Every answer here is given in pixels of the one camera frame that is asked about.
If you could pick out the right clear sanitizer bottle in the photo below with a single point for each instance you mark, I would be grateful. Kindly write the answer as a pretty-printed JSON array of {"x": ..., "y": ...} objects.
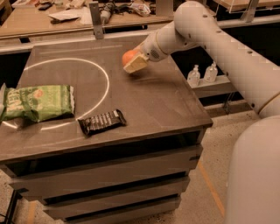
[{"x": 211, "y": 73}]

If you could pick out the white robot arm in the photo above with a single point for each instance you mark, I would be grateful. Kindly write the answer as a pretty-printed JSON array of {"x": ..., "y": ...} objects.
[{"x": 253, "y": 184}]

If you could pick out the black rxbar chocolate wrapper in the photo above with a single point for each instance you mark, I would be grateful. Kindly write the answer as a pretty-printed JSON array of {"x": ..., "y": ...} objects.
[{"x": 103, "y": 122}]

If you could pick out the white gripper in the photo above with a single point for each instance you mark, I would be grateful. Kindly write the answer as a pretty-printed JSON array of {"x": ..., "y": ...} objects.
[{"x": 150, "y": 48}]

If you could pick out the white papers on desk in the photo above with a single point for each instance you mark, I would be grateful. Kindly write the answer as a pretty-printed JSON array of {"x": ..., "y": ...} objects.
[{"x": 64, "y": 15}]

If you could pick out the grey metal railing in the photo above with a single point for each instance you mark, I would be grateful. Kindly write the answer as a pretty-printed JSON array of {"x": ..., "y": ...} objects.
[{"x": 96, "y": 32}]

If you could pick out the clear sanitizer bottle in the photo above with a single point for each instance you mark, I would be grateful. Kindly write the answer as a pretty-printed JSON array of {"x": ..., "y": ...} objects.
[
  {"x": 193, "y": 78},
  {"x": 211, "y": 73}
]

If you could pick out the grey drawer cabinet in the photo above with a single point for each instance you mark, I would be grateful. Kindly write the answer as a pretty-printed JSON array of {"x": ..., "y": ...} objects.
[{"x": 122, "y": 173}]

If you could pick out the green chip bag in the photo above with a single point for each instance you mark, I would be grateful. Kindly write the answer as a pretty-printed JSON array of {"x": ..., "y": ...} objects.
[{"x": 36, "y": 104}]

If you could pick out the left clear sanitizer bottle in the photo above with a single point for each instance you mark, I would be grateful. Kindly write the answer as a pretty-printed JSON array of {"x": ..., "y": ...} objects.
[{"x": 193, "y": 78}]

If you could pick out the wooden background desk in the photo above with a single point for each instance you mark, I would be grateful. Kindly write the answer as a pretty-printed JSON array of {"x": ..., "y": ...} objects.
[{"x": 87, "y": 17}]

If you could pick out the orange fruit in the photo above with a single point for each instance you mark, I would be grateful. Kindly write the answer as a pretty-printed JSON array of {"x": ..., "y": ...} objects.
[{"x": 129, "y": 56}]

